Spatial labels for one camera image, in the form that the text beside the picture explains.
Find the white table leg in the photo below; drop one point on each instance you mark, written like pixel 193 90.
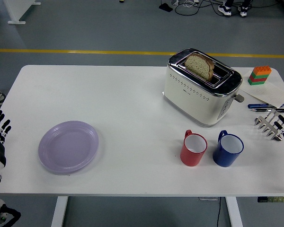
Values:
pixel 59 212
pixel 234 212

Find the brown bread slice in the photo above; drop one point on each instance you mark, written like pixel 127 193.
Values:
pixel 198 65

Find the blue pen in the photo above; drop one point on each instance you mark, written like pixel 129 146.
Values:
pixel 256 105

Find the white furniture base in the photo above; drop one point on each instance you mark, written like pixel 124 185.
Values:
pixel 14 11

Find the white paper sheets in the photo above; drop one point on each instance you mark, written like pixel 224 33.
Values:
pixel 272 92

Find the purple plastic plate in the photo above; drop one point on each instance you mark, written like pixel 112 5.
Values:
pixel 68 147

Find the black pen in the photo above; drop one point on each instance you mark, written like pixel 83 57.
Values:
pixel 262 110

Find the metal toast rack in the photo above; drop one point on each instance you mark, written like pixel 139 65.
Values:
pixel 262 123

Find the red enamel mug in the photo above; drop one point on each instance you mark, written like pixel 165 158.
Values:
pixel 191 158

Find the blue enamel mug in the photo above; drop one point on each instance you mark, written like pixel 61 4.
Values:
pixel 224 158

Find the cream chrome toaster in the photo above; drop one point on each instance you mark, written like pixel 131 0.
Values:
pixel 191 99

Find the orange green red brick stack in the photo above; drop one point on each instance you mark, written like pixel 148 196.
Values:
pixel 259 75

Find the black foot pedal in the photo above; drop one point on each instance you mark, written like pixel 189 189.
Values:
pixel 165 7

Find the white black sneaker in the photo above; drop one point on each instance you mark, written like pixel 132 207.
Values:
pixel 224 9
pixel 243 9

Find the black table control panel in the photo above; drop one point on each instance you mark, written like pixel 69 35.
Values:
pixel 262 199

